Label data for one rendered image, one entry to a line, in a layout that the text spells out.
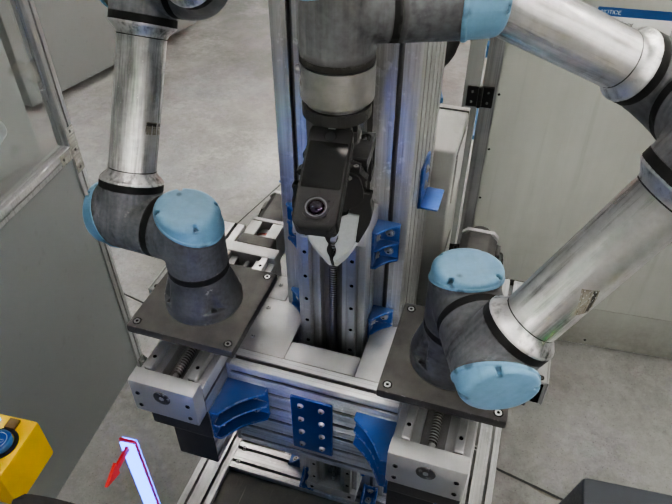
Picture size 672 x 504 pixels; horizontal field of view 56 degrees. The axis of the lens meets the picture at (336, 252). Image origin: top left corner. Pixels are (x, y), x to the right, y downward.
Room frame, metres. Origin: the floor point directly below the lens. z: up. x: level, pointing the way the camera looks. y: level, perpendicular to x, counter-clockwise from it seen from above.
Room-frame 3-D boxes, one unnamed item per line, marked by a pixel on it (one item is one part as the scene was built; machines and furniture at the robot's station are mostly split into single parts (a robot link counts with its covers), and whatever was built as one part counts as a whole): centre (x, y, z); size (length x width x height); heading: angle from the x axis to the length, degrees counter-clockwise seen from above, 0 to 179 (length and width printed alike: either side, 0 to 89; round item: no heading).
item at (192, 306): (0.89, 0.26, 1.09); 0.15 x 0.15 x 0.10
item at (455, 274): (0.73, -0.21, 1.20); 0.13 x 0.12 x 0.14; 6
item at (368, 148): (0.59, 0.00, 1.57); 0.09 x 0.08 x 0.12; 168
